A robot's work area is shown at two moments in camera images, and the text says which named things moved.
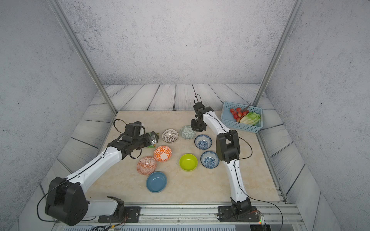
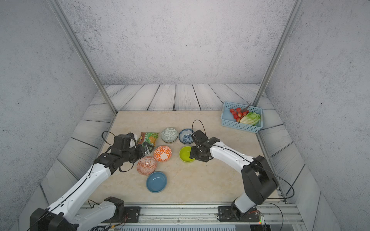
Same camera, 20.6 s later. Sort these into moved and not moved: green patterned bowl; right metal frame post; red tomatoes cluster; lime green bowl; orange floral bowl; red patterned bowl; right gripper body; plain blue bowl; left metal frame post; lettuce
Moved: green patterned bowl; right gripper body; lime green bowl
Not moved: plain blue bowl; lettuce; left metal frame post; red patterned bowl; red tomatoes cluster; right metal frame post; orange floral bowl
